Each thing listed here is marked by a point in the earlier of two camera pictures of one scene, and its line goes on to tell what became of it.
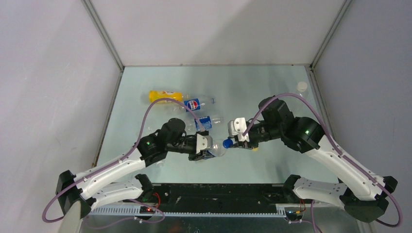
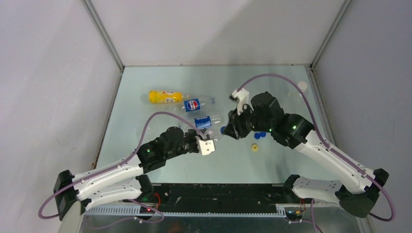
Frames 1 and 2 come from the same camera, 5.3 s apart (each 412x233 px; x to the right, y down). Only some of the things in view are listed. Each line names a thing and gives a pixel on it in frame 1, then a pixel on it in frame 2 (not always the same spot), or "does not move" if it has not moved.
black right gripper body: (260, 132) to (244, 123)
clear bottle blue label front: (218, 149) to (213, 132)
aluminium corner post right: (342, 11) does not move
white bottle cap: (302, 86) does not move
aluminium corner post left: (103, 32) does not move
